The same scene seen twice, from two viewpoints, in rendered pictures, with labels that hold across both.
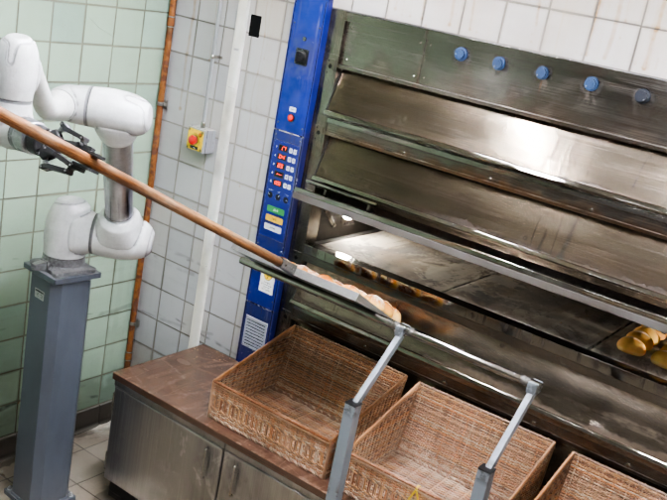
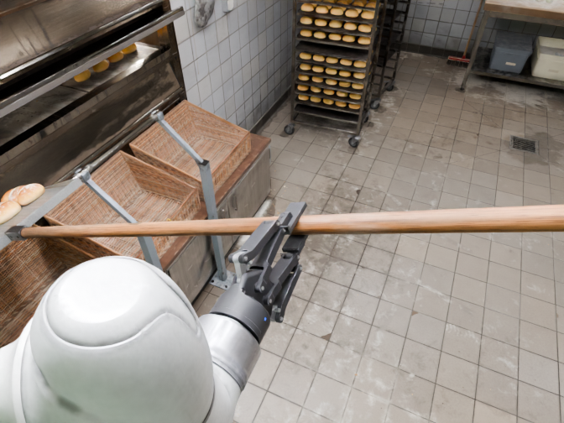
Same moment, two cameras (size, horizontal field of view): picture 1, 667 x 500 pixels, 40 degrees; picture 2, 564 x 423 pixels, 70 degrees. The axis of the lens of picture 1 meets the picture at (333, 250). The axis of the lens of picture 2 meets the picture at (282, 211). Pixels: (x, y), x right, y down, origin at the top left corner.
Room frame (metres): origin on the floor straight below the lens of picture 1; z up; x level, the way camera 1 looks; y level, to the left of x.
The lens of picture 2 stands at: (2.24, 1.06, 2.15)
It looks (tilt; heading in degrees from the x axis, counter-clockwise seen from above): 44 degrees down; 261
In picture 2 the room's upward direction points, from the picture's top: straight up
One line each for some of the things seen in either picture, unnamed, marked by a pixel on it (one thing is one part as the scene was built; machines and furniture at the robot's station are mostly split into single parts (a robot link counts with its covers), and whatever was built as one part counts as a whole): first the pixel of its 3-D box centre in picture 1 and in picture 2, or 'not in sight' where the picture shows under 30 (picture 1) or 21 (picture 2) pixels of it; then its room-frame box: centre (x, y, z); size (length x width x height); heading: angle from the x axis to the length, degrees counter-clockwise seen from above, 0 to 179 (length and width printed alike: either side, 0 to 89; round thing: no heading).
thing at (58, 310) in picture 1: (51, 386); not in sight; (3.21, 0.99, 0.50); 0.21 x 0.21 x 1.00; 53
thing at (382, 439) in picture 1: (447, 464); (129, 211); (2.78, -0.52, 0.72); 0.56 x 0.49 x 0.28; 59
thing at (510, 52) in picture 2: not in sight; (509, 51); (-0.85, -2.84, 0.35); 0.50 x 0.36 x 0.24; 57
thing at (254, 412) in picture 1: (308, 395); (33, 305); (3.11, -0.01, 0.72); 0.56 x 0.49 x 0.28; 58
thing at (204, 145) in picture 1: (200, 139); not in sight; (3.80, 0.64, 1.46); 0.10 x 0.07 x 0.10; 57
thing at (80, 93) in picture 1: (70, 102); not in sight; (2.89, 0.92, 1.68); 0.18 x 0.14 x 0.13; 4
